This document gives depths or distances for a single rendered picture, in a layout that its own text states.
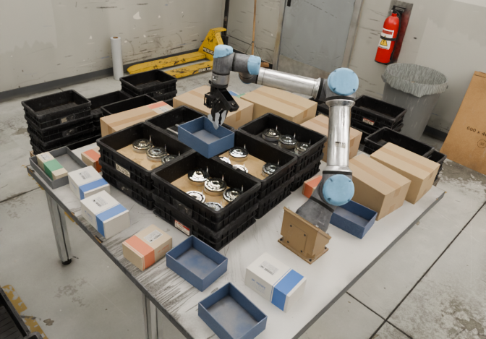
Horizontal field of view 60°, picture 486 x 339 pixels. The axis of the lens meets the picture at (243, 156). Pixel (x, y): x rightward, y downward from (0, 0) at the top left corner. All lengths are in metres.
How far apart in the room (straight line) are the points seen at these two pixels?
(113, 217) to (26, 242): 1.26
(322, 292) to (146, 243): 0.73
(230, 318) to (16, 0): 3.89
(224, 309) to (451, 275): 1.88
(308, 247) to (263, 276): 0.27
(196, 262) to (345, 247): 0.67
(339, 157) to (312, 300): 0.56
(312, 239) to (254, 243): 0.28
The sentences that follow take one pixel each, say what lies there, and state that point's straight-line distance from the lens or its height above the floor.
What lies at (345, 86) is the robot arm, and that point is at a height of 1.40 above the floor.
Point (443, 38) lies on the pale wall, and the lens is 4.58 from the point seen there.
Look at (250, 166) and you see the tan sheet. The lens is 2.14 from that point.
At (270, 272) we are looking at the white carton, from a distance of 1.67.
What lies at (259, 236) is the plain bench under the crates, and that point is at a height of 0.70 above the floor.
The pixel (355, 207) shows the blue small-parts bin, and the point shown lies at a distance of 2.16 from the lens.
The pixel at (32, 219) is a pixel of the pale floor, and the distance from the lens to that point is 3.26.
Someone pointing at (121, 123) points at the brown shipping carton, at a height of 0.86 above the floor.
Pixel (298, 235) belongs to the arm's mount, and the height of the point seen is 0.80.
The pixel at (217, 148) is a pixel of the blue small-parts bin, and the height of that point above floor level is 1.09.
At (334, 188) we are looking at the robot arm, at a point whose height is 1.08.
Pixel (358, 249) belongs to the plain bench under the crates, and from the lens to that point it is 1.99.
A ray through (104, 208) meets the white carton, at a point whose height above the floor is 0.79.
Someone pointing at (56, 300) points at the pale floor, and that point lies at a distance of 2.69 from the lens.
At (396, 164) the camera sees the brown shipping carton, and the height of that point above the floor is 0.86.
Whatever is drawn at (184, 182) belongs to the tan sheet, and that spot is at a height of 0.83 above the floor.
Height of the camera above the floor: 2.01
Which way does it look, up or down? 32 degrees down
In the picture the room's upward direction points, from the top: 5 degrees clockwise
